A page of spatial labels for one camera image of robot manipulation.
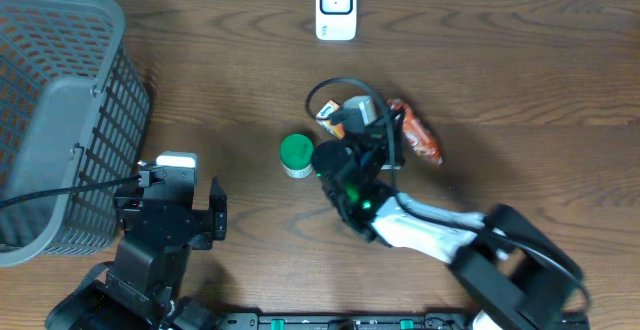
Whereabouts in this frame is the black mounting rail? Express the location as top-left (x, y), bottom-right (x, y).
top-left (219, 311), bottom-right (591, 330)

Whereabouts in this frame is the white barcode scanner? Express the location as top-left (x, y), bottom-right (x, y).
top-left (315, 0), bottom-right (357, 41)

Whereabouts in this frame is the green lidded jar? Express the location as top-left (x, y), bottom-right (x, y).
top-left (279, 134), bottom-right (314, 179)

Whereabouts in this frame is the white green box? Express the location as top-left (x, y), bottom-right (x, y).
top-left (381, 164), bottom-right (402, 170)

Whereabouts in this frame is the grey plastic basket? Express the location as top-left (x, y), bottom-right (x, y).
top-left (1, 0), bottom-right (151, 267)

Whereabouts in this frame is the black cable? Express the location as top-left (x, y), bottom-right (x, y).
top-left (0, 172), bottom-right (151, 210)
top-left (304, 76), bottom-right (591, 311)

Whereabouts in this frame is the small orange box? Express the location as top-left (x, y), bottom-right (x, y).
top-left (315, 99), bottom-right (345, 139)

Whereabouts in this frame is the orange snack bar wrapper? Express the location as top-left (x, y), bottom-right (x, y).
top-left (387, 99), bottom-right (444, 166)

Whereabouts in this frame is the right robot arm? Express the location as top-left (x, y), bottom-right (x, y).
top-left (311, 110), bottom-right (586, 329)

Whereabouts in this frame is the right black cable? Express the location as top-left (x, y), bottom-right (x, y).
top-left (304, 76), bottom-right (591, 311)

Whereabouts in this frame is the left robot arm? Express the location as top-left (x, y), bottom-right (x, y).
top-left (45, 166), bottom-right (227, 329)

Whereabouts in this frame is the left black cable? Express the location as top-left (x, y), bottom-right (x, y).
top-left (0, 172), bottom-right (151, 210)

